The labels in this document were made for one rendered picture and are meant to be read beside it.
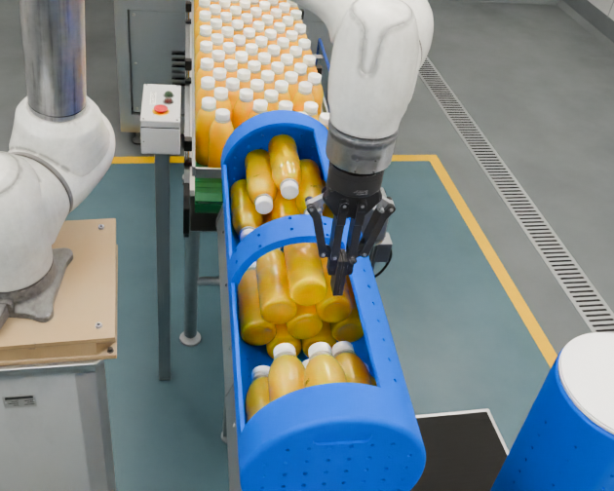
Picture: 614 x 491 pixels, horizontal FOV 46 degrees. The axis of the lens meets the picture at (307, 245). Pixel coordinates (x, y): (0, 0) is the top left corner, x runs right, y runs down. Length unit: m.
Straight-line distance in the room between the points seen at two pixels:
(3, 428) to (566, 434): 1.09
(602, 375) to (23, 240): 1.10
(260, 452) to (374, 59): 0.56
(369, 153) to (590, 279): 2.70
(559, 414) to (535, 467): 0.16
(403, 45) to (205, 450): 1.84
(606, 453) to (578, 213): 2.60
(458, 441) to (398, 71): 1.75
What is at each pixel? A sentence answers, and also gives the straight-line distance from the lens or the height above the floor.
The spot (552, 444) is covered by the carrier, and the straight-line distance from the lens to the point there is 1.54.
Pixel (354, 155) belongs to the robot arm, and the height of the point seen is 1.56.
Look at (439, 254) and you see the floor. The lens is 3.36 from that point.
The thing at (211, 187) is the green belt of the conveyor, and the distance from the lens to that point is 1.98.
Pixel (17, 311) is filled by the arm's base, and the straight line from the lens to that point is 1.40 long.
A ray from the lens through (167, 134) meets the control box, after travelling 1.89.
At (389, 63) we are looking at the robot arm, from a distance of 0.85.
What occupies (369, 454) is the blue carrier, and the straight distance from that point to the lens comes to 1.10.
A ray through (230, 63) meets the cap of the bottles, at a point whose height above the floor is 1.09.
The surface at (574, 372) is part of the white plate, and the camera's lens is 1.50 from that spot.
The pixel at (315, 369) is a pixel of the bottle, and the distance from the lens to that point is 1.15.
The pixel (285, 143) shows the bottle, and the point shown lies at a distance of 1.66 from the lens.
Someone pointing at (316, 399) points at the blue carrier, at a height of 1.23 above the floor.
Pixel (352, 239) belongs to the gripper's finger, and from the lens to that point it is 1.03.
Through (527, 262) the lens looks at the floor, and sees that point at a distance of 3.49.
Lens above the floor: 2.03
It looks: 39 degrees down
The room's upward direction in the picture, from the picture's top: 9 degrees clockwise
